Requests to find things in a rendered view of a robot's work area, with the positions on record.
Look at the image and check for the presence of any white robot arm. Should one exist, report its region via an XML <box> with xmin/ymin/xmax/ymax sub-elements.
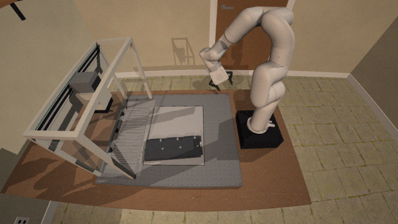
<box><xmin>199</xmin><ymin>6</ymin><xmax>295</xmax><ymax>134</ymax></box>

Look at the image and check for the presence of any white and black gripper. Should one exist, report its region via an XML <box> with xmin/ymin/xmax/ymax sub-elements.
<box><xmin>209</xmin><ymin>64</ymin><xmax>233</xmax><ymax>92</ymax></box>

